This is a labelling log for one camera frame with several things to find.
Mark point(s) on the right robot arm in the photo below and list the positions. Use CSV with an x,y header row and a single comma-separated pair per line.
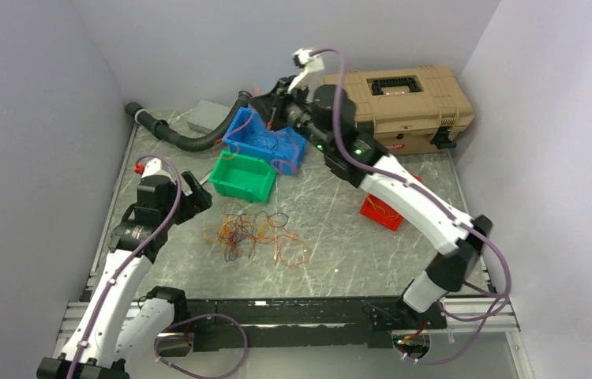
x,y
328,122

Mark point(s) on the tan plastic toolbox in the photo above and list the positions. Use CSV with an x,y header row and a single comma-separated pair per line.
x,y
418,110

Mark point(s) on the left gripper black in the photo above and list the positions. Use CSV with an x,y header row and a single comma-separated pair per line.
x,y
194,203

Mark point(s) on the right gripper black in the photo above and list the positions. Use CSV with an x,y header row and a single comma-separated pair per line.
x,y
272,104

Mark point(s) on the silver open-end wrench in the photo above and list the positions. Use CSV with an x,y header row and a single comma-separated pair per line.
x,y
205,178

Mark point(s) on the blue plastic bin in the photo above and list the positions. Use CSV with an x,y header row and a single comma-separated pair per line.
x,y
247,135

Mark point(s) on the red plastic bin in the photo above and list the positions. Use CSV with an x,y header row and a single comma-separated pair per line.
x,y
378,211

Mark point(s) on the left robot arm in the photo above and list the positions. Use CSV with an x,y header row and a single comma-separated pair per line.
x,y
104,341

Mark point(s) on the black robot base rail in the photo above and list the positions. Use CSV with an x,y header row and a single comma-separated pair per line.
x,y
215,324

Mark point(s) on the grey rectangular block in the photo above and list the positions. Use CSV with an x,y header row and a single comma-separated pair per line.
x,y
206,116

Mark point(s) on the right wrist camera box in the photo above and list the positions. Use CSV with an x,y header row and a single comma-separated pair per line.
x,y
311,66

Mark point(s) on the green plastic bin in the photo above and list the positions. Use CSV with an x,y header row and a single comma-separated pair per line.
x,y
244,177

